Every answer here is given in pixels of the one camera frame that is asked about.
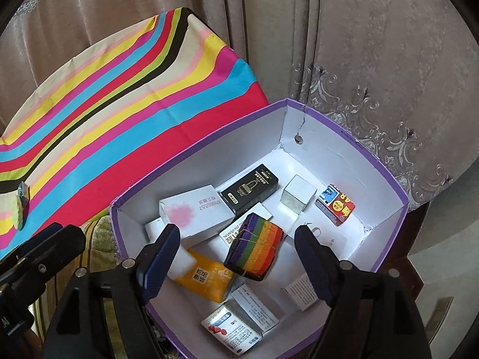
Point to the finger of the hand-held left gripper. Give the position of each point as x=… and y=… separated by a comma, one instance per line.
x=45, y=233
x=56, y=250

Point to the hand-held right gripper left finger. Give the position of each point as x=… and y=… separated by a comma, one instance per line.
x=161, y=261

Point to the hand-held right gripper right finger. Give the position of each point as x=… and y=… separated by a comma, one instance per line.
x=312, y=261

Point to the white box with black text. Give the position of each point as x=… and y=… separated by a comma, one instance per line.
x=303, y=291

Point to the green round scrubber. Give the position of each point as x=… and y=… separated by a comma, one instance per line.
x=17, y=213

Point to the orange tissue packet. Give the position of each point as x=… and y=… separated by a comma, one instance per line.
x=204, y=278

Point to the small blue black box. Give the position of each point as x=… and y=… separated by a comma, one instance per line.
x=23, y=190

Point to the rainbow striped cloth bundle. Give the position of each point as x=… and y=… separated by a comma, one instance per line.
x=254, y=246

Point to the red and blue box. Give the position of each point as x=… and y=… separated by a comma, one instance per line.
x=335, y=204

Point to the white box with pink splash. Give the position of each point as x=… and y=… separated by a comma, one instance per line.
x=194, y=209

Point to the plain white cube box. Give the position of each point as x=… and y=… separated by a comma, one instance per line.
x=297, y=196

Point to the white box red blue print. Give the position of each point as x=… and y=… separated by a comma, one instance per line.
x=228, y=329

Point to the black box with cup print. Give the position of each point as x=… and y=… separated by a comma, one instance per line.
x=247, y=190

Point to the purple storage box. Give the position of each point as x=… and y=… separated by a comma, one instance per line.
x=318, y=138

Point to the dark wooden side table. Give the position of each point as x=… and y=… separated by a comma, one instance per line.
x=438, y=254

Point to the colourful striped blanket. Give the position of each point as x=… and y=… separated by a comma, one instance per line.
x=112, y=119

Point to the beige curtain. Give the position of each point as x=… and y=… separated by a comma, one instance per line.
x=355, y=45

